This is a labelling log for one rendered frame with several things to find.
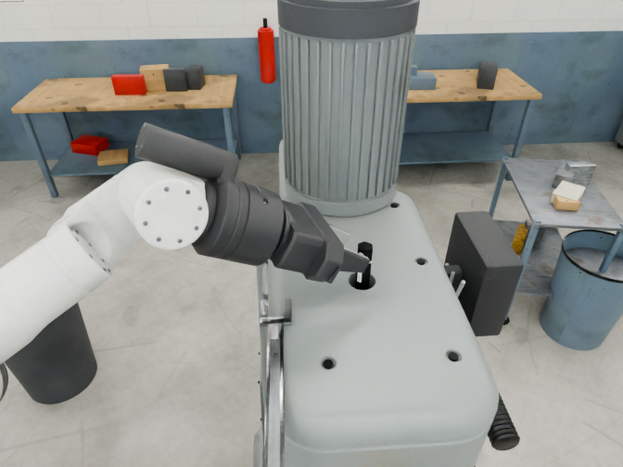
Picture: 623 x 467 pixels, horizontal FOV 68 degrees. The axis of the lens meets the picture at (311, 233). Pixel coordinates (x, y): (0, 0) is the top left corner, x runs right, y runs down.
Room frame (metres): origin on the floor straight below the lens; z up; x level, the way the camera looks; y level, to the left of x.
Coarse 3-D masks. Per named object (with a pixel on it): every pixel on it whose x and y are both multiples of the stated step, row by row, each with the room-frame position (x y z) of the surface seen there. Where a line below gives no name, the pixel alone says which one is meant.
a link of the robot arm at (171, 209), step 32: (160, 128) 0.41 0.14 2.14; (160, 160) 0.40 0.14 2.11; (192, 160) 0.41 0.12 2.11; (224, 160) 0.42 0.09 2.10; (128, 192) 0.37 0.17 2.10; (160, 192) 0.34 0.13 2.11; (192, 192) 0.35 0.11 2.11; (224, 192) 0.40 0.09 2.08; (160, 224) 0.33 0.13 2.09; (192, 224) 0.34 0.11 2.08; (224, 224) 0.37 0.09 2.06; (224, 256) 0.38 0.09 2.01
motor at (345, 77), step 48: (288, 0) 0.68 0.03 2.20; (336, 0) 0.64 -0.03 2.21; (384, 0) 0.64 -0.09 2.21; (288, 48) 0.67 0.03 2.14; (336, 48) 0.63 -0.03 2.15; (384, 48) 0.64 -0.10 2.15; (288, 96) 0.68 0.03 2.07; (336, 96) 0.63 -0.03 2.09; (384, 96) 0.65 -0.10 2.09; (288, 144) 0.68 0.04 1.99; (336, 144) 0.63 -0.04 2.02; (384, 144) 0.65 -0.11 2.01; (288, 192) 0.68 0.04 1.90; (336, 192) 0.63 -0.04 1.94; (384, 192) 0.65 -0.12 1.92
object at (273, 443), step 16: (288, 304) 0.42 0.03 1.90; (272, 320) 0.40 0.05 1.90; (288, 320) 0.40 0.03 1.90; (272, 336) 0.37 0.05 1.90; (272, 352) 0.35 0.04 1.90; (272, 368) 0.32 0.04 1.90; (272, 384) 0.30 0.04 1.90; (272, 400) 0.28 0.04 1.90; (272, 416) 0.27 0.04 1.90; (272, 432) 0.25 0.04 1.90; (272, 448) 0.23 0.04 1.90; (272, 464) 0.22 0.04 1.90
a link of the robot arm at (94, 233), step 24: (96, 192) 0.40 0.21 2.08; (72, 216) 0.37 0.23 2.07; (96, 216) 0.39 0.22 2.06; (120, 216) 0.40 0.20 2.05; (48, 240) 0.33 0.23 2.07; (72, 240) 0.33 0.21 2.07; (96, 240) 0.37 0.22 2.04; (120, 240) 0.39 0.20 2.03; (72, 264) 0.31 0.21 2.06; (96, 264) 0.32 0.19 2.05
